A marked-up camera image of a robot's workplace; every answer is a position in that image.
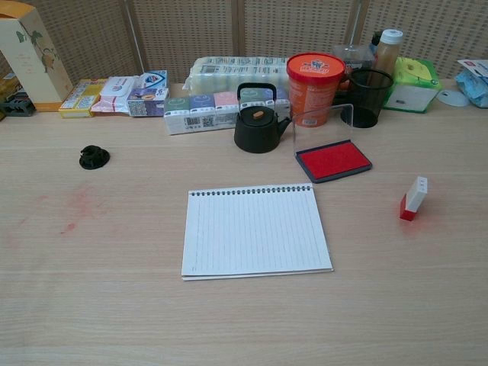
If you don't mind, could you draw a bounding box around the white round disc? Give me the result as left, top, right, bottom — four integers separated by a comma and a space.
436, 88, 470, 108

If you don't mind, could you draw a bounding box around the blue plastic packet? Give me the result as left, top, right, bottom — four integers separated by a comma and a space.
455, 59, 488, 109

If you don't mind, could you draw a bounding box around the red ink pad clear lid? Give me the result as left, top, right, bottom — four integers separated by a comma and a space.
291, 102, 374, 185

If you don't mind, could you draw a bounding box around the white spiral lined notebook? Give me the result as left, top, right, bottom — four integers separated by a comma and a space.
181, 182, 335, 282

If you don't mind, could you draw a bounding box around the blue white soap box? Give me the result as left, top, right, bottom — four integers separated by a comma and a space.
131, 69, 169, 95

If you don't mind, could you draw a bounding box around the yellow flat box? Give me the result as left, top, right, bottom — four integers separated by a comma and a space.
58, 79, 108, 119

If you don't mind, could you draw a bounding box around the black teapot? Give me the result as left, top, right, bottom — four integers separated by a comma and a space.
233, 82, 294, 155

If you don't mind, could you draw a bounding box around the green tissue box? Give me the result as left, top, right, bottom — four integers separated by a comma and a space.
382, 56, 444, 114

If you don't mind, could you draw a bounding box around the dark grey stand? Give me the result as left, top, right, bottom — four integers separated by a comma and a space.
0, 93, 37, 122

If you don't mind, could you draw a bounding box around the orange lidded tub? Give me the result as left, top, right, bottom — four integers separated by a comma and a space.
286, 53, 347, 128

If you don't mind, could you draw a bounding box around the small black round holder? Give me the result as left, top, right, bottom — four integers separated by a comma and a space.
79, 144, 111, 171

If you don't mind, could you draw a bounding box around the purple small box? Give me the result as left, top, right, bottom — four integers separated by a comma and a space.
126, 87, 170, 117

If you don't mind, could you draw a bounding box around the red and white stamp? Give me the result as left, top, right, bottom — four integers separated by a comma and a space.
399, 175, 429, 222

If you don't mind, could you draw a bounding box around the gold foil pack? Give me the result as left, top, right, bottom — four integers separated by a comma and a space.
0, 72, 24, 100

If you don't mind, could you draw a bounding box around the tall cream yellow carton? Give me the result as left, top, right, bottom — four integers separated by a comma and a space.
0, 6, 74, 113

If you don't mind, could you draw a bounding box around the clear wrapped paper roll pack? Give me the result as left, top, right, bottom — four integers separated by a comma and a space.
184, 56, 291, 96

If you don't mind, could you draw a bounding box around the brown bottle white cap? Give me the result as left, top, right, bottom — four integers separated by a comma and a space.
368, 28, 404, 88

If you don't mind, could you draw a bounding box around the black mesh pen cup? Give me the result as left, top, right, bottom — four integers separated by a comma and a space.
340, 68, 394, 129

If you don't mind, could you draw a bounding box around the dark bottle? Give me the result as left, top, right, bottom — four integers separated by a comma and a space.
368, 30, 384, 53

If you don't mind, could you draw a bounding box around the pink wet wipes pack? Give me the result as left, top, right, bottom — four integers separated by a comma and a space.
90, 75, 144, 117

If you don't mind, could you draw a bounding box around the clear plastic box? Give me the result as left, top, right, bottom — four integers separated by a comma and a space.
331, 44, 377, 92

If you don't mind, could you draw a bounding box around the wicker folding screen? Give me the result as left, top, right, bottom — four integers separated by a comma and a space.
0, 0, 488, 83

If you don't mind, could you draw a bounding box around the multicolour pocket tissue pack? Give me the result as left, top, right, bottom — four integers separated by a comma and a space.
163, 89, 291, 136

